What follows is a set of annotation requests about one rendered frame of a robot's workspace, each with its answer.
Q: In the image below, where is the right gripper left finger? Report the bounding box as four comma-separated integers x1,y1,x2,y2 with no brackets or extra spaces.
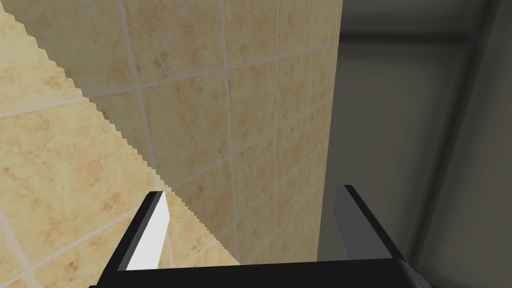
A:
112,190,171,272

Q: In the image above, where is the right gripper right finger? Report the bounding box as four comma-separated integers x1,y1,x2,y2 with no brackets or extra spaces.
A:
333,184,406,262

